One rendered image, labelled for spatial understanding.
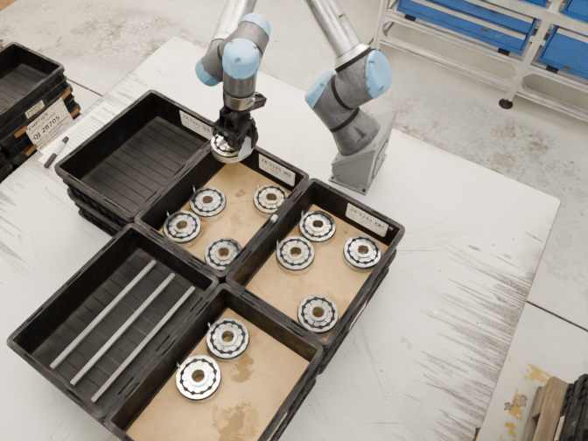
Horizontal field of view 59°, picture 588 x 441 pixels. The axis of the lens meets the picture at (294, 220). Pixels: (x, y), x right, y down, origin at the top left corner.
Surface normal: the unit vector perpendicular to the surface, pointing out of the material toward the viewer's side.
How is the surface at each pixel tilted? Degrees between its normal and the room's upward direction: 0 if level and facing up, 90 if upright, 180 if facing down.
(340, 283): 0
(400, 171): 0
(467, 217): 0
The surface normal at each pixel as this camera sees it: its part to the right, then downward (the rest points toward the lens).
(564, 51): -0.50, 0.71
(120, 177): 0.04, -0.56
